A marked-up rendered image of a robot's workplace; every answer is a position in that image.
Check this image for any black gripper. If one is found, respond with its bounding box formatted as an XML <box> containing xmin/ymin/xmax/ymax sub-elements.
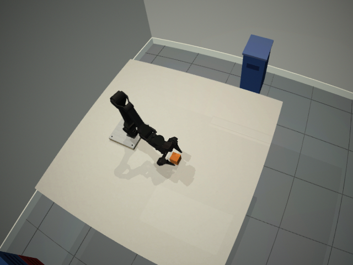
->
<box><xmin>155</xmin><ymin>137</ymin><xmax>182</xmax><ymax>166</ymax></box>

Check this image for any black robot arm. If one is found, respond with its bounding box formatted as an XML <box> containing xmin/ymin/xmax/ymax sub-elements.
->
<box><xmin>110</xmin><ymin>91</ymin><xmax>175</xmax><ymax>152</ymax></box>

